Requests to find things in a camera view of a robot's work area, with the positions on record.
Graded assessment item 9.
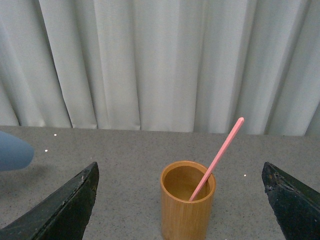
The pink chopstick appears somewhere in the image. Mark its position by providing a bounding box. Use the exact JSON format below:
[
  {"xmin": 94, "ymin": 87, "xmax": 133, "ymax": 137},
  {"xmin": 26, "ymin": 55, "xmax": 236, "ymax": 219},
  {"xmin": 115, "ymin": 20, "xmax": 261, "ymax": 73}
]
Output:
[{"xmin": 189, "ymin": 117, "xmax": 245, "ymax": 202}]

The light blue plastic cup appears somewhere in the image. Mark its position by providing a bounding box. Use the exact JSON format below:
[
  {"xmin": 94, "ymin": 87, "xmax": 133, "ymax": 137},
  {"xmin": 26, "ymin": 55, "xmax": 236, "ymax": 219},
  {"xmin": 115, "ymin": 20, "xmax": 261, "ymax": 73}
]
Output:
[{"xmin": 0, "ymin": 131, "xmax": 34, "ymax": 172}]

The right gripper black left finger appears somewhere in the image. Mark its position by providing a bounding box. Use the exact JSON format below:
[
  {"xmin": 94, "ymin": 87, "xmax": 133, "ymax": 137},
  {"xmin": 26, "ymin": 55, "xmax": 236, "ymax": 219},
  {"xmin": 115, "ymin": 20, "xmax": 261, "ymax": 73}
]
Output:
[{"xmin": 0, "ymin": 162, "xmax": 99, "ymax": 240}]

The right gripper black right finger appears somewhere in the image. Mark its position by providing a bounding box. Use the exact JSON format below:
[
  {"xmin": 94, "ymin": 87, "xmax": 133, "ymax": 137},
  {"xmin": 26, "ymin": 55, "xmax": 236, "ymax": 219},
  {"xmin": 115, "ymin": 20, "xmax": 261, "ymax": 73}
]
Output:
[{"xmin": 261, "ymin": 162, "xmax": 320, "ymax": 240}]

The white pleated curtain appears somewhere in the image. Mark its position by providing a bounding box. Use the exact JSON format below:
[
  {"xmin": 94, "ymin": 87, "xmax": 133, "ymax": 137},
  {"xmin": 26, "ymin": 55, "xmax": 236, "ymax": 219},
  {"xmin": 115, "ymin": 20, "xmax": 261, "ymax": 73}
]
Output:
[{"xmin": 0, "ymin": 0, "xmax": 320, "ymax": 136}]

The bamboo chopstick holder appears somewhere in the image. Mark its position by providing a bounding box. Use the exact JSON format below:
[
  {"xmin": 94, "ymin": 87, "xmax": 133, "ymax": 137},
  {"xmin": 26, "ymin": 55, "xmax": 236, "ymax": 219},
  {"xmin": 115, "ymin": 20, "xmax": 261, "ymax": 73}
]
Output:
[{"xmin": 160, "ymin": 160, "xmax": 216, "ymax": 240}]

